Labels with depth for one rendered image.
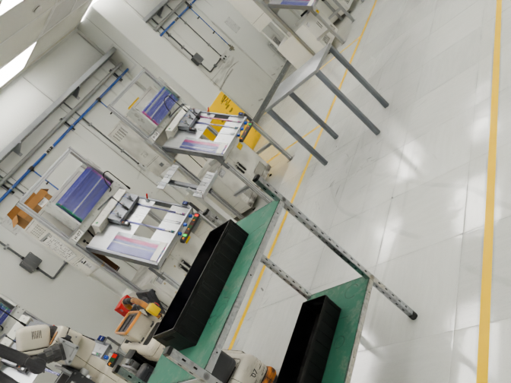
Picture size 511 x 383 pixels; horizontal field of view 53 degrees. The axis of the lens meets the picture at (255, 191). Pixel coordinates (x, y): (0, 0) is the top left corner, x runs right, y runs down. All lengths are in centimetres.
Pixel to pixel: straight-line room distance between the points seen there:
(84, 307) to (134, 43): 362
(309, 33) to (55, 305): 530
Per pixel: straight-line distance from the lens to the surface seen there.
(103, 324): 620
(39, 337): 295
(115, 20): 761
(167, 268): 477
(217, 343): 186
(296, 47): 843
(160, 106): 571
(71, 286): 617
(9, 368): 426
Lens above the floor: 167
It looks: 16 degrees down
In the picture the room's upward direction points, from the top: 49 degrees counter-clockwise
